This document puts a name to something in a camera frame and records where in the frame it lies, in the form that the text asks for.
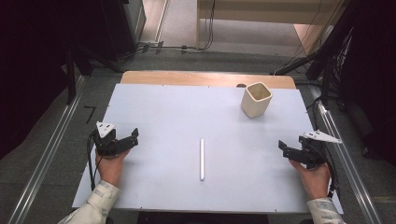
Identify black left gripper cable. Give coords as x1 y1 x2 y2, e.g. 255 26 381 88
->
86 129 104 191

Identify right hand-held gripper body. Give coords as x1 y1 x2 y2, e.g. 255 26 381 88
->
298 129 344 171

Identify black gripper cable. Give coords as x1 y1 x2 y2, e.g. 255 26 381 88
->
322 146 341 198
86 129 104 191

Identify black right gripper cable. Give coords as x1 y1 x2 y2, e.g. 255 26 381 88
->
322 146 341 198

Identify black floor cables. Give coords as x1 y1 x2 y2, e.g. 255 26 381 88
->
124 0 218 59

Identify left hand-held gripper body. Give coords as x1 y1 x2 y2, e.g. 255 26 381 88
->
92 120 129 158

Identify white pen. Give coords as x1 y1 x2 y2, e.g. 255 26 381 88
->
199 137 206 182

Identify black metal stand with cables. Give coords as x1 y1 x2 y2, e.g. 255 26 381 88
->
270 0 359 110

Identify metal floor rail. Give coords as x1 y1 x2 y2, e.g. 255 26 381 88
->
307 85 385 224
7 76 88 224

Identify black cabinet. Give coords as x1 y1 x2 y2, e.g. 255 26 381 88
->
99 0 148 63

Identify cream square pen holder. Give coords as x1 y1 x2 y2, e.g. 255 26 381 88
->
240 81 274 119

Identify person's right hand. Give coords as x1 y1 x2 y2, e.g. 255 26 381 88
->
289 160 332 201

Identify dark curtain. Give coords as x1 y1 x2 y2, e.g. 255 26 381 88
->
339 0 396 158
0 0 106 161

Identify person's left hand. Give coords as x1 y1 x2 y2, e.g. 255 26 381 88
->
94 148 132 189

